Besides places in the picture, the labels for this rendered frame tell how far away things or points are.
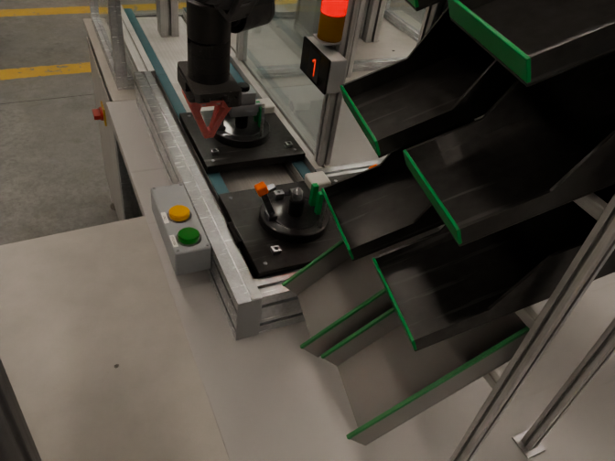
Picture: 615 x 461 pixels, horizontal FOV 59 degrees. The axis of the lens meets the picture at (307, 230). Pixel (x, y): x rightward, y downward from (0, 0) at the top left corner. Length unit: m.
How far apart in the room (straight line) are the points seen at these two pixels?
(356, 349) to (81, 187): 2.17
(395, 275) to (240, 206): 0.50
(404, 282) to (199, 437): 0.42
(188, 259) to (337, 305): 0.32
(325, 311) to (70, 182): 2.14
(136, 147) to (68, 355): 0.65
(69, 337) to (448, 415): 0.67
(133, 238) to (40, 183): 1.70
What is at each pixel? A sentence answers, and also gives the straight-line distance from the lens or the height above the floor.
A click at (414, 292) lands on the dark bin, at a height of 1.20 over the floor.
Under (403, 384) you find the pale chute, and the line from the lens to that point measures 0.77.
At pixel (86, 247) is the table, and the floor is 0.86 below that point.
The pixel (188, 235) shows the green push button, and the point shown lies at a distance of 1.04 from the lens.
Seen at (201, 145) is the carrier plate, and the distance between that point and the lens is 1.29.
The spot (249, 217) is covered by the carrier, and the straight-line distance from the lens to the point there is 1.09.
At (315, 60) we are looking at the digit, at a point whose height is 1.22.
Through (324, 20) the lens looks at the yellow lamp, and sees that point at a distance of 1.11.
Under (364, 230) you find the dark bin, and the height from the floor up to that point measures 1.20.
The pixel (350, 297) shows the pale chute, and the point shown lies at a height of 1.05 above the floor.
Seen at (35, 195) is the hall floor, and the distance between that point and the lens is 2.81.
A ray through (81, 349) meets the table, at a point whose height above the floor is 0.86.
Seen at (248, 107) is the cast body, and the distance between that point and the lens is 1.29.
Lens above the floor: 1.66
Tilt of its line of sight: 40 degrees down
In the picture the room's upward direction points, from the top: 10 degrees clockwise
